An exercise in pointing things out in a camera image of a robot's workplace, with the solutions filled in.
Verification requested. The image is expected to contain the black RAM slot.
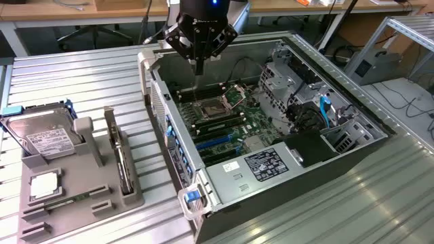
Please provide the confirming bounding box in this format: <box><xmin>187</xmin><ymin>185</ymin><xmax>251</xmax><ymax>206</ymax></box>
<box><xmin>177</xmin><ymin>87</ymin><xmax>222</xmax><ymax>99</ymax></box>
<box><xmin>179</xmin><ymin>90</ymin><xmax>226</xmax><ymax>103</ymax></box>

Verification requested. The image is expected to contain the graphics card with metal bracket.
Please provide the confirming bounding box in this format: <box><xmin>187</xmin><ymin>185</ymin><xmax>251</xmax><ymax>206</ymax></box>
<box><xmin>103</xmin><ymin>106</ymin><xmax>135</xmax><ymax>196</ymax></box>

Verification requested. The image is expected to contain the wooden desk with white frame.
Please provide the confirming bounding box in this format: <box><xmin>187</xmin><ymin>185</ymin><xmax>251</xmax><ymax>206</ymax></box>
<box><xmin>0</xmin><ymin>0</ymin><xmax>170</xmax><ymax>58</ymax></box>

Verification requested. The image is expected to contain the CPU socket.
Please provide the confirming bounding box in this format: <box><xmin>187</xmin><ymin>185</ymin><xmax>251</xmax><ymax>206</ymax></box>
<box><xmin>199</xmin><ymin>98</ymin><xmax>231</xmax><ymax>119</ymax></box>

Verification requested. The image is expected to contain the silver CPU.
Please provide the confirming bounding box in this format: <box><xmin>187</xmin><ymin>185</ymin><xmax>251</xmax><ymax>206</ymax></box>
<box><xmin>30</xmin><ymin>174</ymin><xmax>59</xmax><ymax>198</ymax></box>

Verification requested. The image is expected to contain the hard disk with blue carrier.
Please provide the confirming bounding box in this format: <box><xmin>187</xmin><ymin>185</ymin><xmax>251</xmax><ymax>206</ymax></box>
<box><xmin>0</xmin><ymin>99</ymin><xmax>86</xmax><ymax>160</ymax></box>

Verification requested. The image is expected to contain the metal socket cover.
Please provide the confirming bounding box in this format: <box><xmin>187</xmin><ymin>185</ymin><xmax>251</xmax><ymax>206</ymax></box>
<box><xmin>221</xmin><ymin>85</ymin><xmax>250</xmax><ymax>110</ymax></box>

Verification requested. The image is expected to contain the black slanted pole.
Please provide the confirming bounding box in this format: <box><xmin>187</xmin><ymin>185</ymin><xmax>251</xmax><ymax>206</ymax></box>
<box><xmin>318</xmin><ymin>0</ymin><xmax>360</xmax><ymax>50</ymax></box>

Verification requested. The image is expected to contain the silver chipset heat sink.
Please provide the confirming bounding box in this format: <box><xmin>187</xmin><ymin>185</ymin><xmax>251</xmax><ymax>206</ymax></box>
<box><xmin>243</xmin><ymin>137</ymin><xmax>269</xmax><ymax>150</ymax></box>

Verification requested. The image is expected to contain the grey machine with handle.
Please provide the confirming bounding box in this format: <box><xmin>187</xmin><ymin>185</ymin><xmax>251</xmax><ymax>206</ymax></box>
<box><xmin>344</xmin><ymin>49</ymin><xmax>405</xmax><ymax>86</ymax></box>

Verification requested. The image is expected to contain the cable with silver plug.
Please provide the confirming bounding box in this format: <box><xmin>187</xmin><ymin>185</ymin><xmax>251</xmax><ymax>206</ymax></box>
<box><xmin>138</xmin><ymin>0</ymin><xmax>169</xmax><ymax>46</ymax></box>

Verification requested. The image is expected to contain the grey network cable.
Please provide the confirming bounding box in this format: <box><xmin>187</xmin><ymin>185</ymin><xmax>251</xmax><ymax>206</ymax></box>
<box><xmin>52</xmin><ymin>0</ymin><xmax>91</xmax><ymax>11</ymax></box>

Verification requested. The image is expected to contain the coiled black cable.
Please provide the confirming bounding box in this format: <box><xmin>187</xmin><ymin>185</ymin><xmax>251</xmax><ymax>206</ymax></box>
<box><xmin>334</xmin><ymin>45</ymin><xmax>354</xmax><ymax>64</ymax></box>

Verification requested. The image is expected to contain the open dark PC case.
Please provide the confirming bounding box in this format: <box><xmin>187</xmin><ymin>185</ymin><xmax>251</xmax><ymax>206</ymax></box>
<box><xmin>138</xmin><ymin>29</ymin><xmax>398</xmax><ymax>243</ymax></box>

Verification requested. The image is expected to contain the black office chair base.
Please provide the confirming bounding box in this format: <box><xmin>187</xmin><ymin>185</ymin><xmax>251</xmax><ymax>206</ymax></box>
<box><xmin>57</xmin><ymin>24</ymin><xmax>134</xmax><ymax>50</ymax></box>

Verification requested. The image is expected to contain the green RAM stick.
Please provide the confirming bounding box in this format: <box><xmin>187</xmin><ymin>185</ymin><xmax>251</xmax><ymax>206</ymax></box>
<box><xmin>43</xmin><ymin>193</ymin><xmax>93</xmax><ymax>210</ymax></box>

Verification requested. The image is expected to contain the black looped wire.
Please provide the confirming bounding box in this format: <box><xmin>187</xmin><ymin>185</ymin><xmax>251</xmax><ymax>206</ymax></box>
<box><xmin>229</xmin><ymin>57</ymin><xmax>266</xmax><ymax>82</ymax></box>

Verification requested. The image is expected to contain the aluminium slat table frame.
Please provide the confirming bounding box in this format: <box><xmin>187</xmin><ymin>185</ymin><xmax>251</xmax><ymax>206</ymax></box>
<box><xmin>344</xmin><ymin>14</ymin><xmax>434</xmax><ymax>84</ymax></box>

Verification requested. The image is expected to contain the grey parts rack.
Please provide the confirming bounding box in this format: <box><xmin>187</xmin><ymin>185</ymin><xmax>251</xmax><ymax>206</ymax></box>
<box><xmin>16</xmin><ymin>106</ymin><xmax>146</xmax><ymax>242</ymax></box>

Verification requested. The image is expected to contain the grey power supply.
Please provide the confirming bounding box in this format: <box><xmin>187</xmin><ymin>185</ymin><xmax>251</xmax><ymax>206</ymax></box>
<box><xmin>205</xmin><ymin>141</ymin><xmax>306</xmax><ymax>206</ymax></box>

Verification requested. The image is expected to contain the green motherboard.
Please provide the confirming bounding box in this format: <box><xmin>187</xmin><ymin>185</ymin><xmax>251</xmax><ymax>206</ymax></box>
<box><xmin>175</xmin><ymin>83</ymin><xmax>289</xmax><ymax>166</ymax></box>

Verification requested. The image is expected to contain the brown cardboard box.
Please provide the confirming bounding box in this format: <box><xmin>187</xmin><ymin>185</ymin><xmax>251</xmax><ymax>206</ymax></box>
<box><xmin>94</xmin><ymin>0</ymin><xmax>146</xmax><ymax>12</ymax></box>

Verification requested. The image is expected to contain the perforated metal drive cage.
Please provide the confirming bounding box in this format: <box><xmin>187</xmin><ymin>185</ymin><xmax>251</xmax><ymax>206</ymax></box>
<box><xmin>257</xmin><ymin>40</ymin><xmax>324</xmax><ymax>133</ymax></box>

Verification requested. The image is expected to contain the long wooden desk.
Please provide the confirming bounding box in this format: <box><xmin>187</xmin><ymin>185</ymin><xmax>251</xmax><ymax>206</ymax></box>
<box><xmin>249</xmin><ymin>0</ymin><xmax>428</xmax><ymax>49</ymax></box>

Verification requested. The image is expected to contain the metal disk bay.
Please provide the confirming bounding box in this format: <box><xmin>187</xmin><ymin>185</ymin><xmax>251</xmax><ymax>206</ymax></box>
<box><xmin>321</xmin><ymin>119</ymin><xmax>388</xmax><ymax>153</ymax></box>

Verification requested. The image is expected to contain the blue SATA wire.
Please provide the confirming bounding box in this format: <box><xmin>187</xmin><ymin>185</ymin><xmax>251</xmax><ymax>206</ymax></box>
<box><xmin>318</xmin><ymin>94</ymin><xmax>336</xmax><ymax>130</ymax></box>

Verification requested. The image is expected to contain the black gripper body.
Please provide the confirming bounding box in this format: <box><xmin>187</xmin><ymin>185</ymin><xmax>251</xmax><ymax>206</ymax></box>
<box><xmin>179</xmin><ymin>0</ymin><xmax>231</xmax><ymax>58</ymax></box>

